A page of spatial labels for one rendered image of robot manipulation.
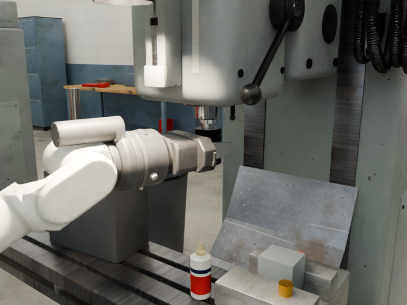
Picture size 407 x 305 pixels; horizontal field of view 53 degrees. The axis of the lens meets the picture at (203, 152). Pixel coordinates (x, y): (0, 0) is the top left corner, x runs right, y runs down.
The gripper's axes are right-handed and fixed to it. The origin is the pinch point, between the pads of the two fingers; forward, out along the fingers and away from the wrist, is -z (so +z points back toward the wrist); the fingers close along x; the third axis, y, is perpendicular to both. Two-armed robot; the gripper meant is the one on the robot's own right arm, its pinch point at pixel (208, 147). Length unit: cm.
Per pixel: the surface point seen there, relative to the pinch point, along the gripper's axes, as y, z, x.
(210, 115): -6.0, 1.2, -2.1
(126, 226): 22.5, 3.9, 24.2
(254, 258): 19.4, -4.6, -7.8
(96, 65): 6, -262, 644
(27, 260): 32, 22, 39
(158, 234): 98, -85, 156
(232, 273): 19.0, 2.5, -10.0
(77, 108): -3.3, 8.0, 38.7
